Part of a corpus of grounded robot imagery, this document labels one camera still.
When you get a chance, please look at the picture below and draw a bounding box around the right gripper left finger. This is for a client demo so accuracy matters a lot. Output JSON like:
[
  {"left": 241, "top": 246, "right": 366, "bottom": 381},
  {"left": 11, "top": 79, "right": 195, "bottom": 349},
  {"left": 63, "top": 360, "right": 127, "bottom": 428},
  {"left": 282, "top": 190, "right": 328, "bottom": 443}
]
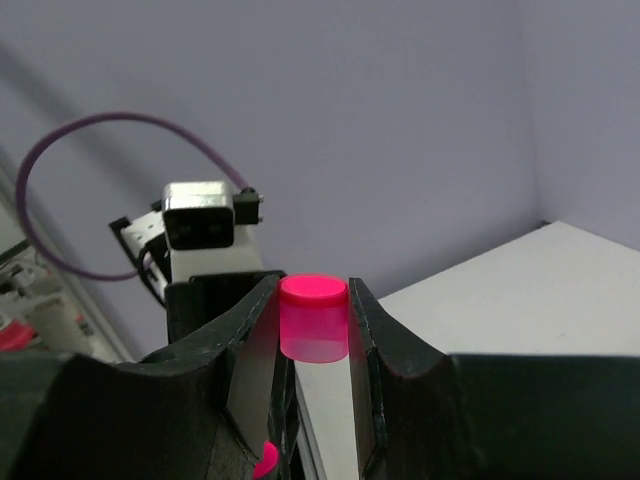
[{"left": 1, "top": 276, "right": 290, "bottom": 479}]

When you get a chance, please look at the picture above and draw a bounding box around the pink highlighter cap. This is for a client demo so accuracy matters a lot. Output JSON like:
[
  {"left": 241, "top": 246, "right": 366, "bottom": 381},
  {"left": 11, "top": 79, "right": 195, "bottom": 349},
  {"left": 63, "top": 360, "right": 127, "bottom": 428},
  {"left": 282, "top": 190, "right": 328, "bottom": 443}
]
[{"left": 278, "top": 274, "right": 349, "bottom": 364}]

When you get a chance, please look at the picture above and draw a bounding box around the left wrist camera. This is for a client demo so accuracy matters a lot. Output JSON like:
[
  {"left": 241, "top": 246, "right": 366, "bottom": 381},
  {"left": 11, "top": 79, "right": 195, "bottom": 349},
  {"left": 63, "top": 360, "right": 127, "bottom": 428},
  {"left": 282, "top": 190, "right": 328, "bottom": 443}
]
[{"left": 161, "top": 181, "right": 264, "bottom": 283}]

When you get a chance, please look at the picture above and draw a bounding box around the pink bottle of pens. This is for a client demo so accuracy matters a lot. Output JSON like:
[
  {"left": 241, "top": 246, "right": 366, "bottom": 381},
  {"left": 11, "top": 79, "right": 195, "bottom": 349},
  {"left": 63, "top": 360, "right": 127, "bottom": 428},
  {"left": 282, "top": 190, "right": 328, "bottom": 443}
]
[{"left": 0, "top": 320, "right": 35, "bottom": 352}]

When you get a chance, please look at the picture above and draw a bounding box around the pink tip black highlighter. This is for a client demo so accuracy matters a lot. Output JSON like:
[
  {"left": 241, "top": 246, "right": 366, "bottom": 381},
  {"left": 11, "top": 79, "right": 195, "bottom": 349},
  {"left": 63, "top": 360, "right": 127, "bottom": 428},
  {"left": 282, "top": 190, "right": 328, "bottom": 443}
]
[{"left": 253, "top": 441, "right": 280, "bottom": 479}]

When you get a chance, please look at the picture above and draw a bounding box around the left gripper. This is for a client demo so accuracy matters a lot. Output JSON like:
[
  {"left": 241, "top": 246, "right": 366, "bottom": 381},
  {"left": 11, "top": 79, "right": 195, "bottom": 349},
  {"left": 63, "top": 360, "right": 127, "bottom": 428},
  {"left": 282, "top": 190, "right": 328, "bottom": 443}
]
[{"left": 165, "top": 270, "right": 285, "bottom": 350}]

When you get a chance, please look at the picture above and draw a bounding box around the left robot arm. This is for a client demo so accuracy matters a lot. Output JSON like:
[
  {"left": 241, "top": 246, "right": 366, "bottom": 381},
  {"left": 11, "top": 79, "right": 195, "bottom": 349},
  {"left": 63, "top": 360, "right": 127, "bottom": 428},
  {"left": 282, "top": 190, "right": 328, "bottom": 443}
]
[{"left": 110, "top": 211, "right": 285, "bottom": 343}]

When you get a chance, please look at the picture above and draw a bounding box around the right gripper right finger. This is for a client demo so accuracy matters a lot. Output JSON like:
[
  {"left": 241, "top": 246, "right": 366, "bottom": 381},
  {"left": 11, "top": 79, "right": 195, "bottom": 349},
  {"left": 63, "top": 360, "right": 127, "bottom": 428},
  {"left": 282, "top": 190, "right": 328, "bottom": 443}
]
[{"left": 349, "top": 278, "right": 639, "bottom": 479}]

